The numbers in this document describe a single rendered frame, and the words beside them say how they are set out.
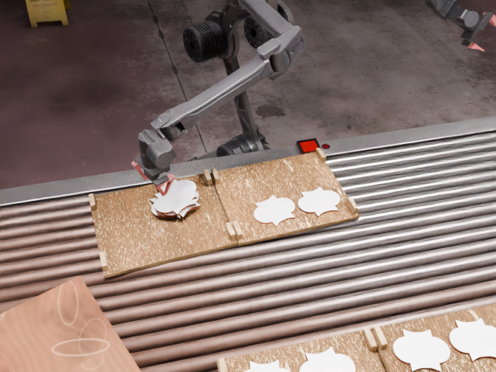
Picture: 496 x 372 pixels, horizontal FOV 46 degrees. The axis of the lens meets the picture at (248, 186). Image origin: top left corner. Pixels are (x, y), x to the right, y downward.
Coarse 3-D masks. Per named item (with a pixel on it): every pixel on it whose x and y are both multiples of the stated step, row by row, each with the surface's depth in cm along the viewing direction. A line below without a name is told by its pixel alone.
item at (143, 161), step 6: (138, 156) 178; (144, 156) 171; (138, 162) 176; (144, 162) 173; (150, 162) 172; (144, 168) 174; (150, 168) 174; (156, 168) 174; (168, 168) 174; (150, 174) 172; (156, 174) 172
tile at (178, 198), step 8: (168, 192) 190; (176, 192) 190; (184, 192) 190; (192, 192) 190; (160, 200) 187; (168, 200) 187; (176, 200) 187; (184, 200) 187; (192, 200) 188; (160, 208) 184; (168, 208) 184; (176, 208) 184; (184, 208) 185
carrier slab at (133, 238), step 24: (120, 192) 197; (144, 192) 197; (96, 216) 189; (120, 216) 189; (144, 216) 189; (192, 216) 189; (216, 216) 189; (120, 240) 181; (144, 240) 181; (168, 240) 181; (192, 240) 181; (216, 240) 181; (120, 264) 174; (144, 264) 174
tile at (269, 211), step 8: (272, 200) 193; (280, 200) 193; (288, 200) 193; (264, 208) 190; (272, 208) 190; (280, 208) 190; (288, 208) 190; (256, 216) 187; (264, 216) 187; (272, 216) 187; (280, 216) 187; (288, 216) 187
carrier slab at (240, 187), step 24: (240, 168) 206; (264, 168) 206; (288, 168) 206; (312, 168) 206; (240, 192) 197; (264, 192) 197; (288, 192) 197; (336, 192) 197; (240, 216) 189; (312, 216) 189; (336, 216) 189; (240, 240) 181; (264, 240) 183
